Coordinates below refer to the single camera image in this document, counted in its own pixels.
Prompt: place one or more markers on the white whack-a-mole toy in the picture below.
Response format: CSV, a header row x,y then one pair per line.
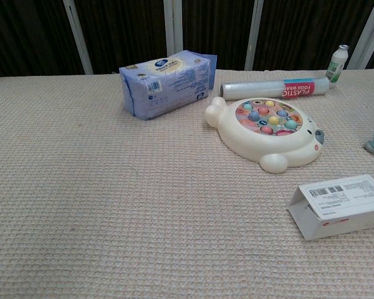
x,y
252,146

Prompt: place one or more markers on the purple tissue pack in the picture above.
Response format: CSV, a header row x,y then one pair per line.
x,y
171,93

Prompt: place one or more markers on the plastic food wrap roll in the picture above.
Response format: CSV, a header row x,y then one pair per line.
x,y
252,88

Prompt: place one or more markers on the beige woven tablecloth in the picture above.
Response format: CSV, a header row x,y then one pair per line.
x,y
112,202

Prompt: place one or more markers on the small white green-label bottle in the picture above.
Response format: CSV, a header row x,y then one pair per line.
x,y
336,67

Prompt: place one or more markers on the white barcode cardboard box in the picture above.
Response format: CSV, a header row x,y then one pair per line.
x,y
346,215

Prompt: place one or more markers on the black pleated curtain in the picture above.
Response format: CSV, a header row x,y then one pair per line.
x,y
25,37

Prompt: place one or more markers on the white metal frame post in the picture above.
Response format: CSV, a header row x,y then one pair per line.
x,y
173,28
254,34
78,37
369,31

